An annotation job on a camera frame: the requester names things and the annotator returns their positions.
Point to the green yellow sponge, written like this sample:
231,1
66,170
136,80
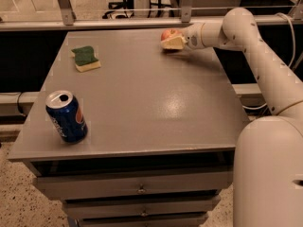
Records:
85,59

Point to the bottom grey drawer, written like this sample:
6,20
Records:
170,220

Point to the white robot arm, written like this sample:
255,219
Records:
268,161

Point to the metal railing bar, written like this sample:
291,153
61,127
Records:
106,24

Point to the middle grey drawer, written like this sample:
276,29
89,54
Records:
149,206

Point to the blue pepsi can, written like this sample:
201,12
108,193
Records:
64,111

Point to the top grey drawer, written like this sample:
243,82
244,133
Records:
102,186

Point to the grey drawer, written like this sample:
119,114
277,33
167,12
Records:
170,220
102,186
149,206

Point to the red apple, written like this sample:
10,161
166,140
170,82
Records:
170,33

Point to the grey drawer cabinet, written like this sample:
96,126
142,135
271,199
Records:
147,112

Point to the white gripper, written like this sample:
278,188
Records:
191,37

